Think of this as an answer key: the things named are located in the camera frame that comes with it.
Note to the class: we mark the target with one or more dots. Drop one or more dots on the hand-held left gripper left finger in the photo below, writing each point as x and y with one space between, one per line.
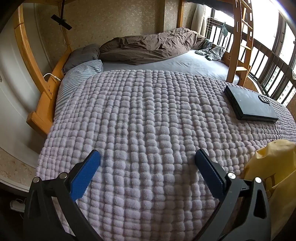
85 176

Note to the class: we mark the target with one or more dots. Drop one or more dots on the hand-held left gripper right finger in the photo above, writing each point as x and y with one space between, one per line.
209 176

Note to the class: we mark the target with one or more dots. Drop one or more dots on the yellow garment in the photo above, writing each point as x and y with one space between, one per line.
275 160

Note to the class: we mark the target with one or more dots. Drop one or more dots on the white power strip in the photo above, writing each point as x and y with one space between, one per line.
17 205

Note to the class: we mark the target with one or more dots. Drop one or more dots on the black laptop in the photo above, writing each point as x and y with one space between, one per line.
249 104

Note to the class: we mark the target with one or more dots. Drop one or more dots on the lavender knitted blanket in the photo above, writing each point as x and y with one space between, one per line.
148 120

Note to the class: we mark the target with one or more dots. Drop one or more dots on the striped pillow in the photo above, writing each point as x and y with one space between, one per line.
76 74

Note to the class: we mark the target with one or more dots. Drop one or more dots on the grey bed sheet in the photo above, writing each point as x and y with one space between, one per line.
185 63

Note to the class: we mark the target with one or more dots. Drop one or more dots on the wooden bunk ladder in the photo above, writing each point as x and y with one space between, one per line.
233 60

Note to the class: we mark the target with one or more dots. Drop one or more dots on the grey pillow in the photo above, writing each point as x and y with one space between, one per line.
81 56

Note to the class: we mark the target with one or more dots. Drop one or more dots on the grey-green garment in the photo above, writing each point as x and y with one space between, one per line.
214 52

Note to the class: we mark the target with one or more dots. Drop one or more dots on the dark balcony railing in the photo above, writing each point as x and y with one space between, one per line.
272 55

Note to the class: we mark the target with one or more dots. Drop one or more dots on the brown duvet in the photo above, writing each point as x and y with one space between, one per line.
150 44

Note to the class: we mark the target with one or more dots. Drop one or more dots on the green hanging cloth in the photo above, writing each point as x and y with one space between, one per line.
224 31

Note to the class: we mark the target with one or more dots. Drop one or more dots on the black device on pole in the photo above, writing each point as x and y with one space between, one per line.
61 21

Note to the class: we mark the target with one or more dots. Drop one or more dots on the beige curtain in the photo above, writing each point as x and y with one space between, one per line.
198 18

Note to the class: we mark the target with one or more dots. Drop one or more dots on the wooden bunk bed frame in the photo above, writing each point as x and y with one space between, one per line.
46 97

